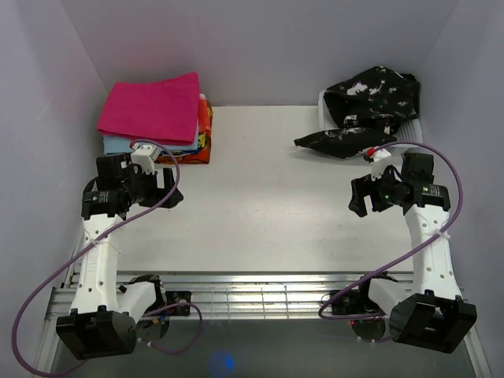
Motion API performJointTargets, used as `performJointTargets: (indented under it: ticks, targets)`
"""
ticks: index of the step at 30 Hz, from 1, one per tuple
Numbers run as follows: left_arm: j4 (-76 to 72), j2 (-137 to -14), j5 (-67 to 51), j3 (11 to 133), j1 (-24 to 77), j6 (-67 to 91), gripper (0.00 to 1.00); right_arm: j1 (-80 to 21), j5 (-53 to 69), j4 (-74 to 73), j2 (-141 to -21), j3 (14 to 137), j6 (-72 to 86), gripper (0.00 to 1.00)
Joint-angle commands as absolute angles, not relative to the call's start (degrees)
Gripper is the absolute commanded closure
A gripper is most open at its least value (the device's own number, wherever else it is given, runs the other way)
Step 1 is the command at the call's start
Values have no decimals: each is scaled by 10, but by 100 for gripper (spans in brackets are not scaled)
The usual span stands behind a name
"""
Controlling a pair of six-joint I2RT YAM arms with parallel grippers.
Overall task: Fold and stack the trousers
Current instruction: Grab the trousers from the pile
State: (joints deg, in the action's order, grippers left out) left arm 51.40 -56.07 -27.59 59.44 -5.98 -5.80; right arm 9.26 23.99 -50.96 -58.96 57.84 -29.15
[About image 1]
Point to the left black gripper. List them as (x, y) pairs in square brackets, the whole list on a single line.
[(135, 172)]

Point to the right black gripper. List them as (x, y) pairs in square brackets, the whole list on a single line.
[(365, 186)]

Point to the black white patterned trousers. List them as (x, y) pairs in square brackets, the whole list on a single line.
[(368, 110)]

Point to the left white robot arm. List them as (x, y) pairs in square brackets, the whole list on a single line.
[(103, 317)]

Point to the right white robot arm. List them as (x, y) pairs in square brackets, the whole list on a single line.
[(433, 314)]

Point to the folded light blue cloth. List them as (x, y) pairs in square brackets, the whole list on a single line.
[(117, 145)]

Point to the folded pink cloth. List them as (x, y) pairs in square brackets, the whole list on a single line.
[(165, 111)]

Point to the white plastic basket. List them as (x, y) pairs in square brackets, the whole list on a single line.
[(409, 131)]

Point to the folded orange patterned cloth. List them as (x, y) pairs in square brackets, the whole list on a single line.
[(200, 155)]

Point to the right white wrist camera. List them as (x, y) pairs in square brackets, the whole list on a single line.
[(380, 160)]

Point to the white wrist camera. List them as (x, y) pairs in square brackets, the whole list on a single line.
[(380, 160), (145, 156)]

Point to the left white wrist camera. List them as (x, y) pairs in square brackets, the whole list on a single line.
[(145, 156)]

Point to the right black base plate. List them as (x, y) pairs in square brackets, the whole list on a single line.
[(353, 302)]

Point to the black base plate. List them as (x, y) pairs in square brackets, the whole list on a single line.
[(177, 297), (353, 302)]

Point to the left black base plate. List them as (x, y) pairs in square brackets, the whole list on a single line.
[(177, 297)]

